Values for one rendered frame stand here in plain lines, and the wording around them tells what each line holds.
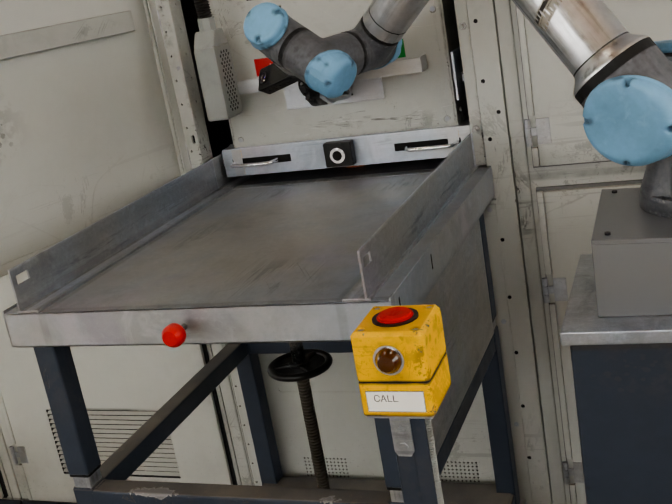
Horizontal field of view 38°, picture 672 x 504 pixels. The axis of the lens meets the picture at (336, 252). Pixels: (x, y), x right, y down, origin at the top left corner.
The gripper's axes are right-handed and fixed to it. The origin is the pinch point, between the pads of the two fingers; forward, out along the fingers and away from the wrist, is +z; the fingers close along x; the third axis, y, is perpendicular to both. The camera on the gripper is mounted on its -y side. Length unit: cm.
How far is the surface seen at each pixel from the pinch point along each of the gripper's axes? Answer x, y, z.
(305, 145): -6.7, -8.7, 8.7
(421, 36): 9.9, 18.4, 0.2
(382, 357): -58, 36, -72
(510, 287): -36, 31, 22
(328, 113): -1.0, -3.0, 6.7
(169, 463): -72, -56, 42
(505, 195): -19.3, 31.8, 12.2
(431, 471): -69, 38, -61
